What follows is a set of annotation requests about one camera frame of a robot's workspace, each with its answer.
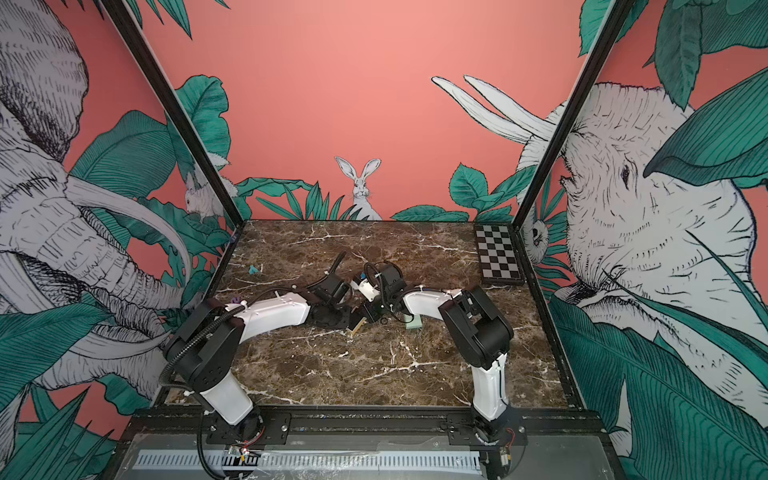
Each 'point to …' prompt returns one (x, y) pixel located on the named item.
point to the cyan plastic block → (253, 269)
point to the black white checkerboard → (498, 256)
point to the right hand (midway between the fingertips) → (357, 307)
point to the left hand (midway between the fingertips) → (350, 317)
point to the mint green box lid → (416, 323)
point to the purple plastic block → (235, 300)
